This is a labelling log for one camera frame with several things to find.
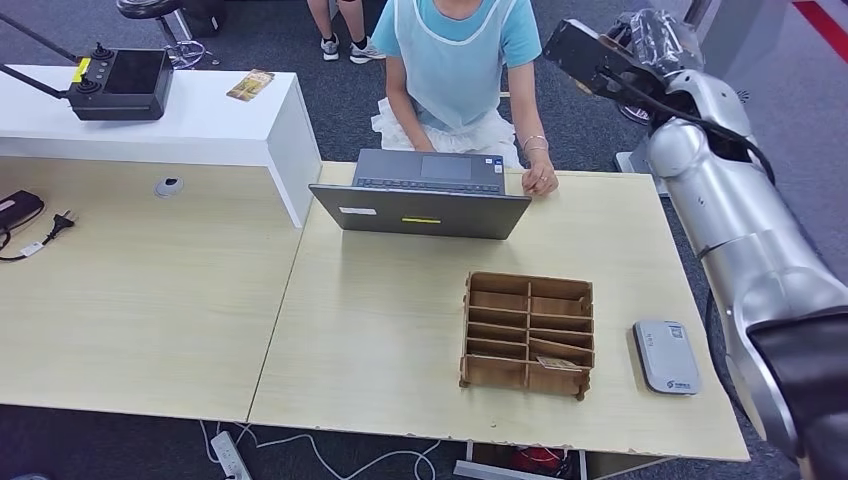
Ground black support rod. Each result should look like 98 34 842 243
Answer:
0 11 82 66
0 62 72 101

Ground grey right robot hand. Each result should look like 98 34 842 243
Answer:
606 7 704 81

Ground white power strip cable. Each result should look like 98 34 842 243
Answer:
198 420 442 480

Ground black power plug cable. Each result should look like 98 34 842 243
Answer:
0 210 76 263

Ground white power strip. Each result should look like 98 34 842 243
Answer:
209 431 252 480

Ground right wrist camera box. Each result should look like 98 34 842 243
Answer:
543 18 664 115

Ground person's left hand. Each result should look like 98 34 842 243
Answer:
521 164 560 199

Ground red object under desk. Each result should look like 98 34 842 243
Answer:
510 447 566 480

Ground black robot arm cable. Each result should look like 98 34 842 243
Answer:
599 66 778 187

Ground white raised counter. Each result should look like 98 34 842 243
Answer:
0 64 324 230

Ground grey laptop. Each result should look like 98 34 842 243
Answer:
307 148 533 241

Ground black power adapter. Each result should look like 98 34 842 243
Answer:
0 190 46 233

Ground wooden card organiser box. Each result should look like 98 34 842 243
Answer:
458 271 596 402

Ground seated person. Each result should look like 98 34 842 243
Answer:
369 0 560 199

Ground standing person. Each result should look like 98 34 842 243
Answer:
305 0 387 66

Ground yellow hotel card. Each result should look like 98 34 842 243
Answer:
225 69 276 103

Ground black joystick controller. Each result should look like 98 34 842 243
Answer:
66 42 175 123

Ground chrome stanchion post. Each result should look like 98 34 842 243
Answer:
617 0 714 127

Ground white card reader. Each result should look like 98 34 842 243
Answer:
632 319 702 397

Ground black stool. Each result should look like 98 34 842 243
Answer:
116 0 220 71

